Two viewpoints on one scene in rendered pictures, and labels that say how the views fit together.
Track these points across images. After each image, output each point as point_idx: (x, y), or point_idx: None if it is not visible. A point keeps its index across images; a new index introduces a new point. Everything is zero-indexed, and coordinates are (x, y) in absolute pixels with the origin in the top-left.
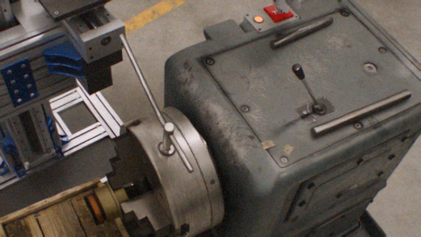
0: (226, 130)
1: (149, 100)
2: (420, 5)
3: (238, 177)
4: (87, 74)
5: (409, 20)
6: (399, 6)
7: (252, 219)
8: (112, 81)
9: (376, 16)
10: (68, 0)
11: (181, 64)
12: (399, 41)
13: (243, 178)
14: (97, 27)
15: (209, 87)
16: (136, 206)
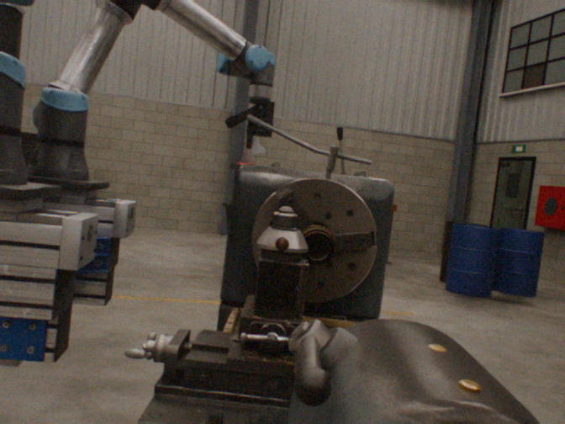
0: (332, 177)
1: (303, 143)
2: (135, 340)
3: (366, 194)
4: (109, 267)
5: (140, 349)
6: (121, 345)
7: (387, 230)
8: (112, 291)
9: (113, 355)
10: (79, 180)
11: (254, 168)
12: (152, 361)
13: (372, 191)
14: (120, 201)
15: (291, 169)
16: (338, 234)
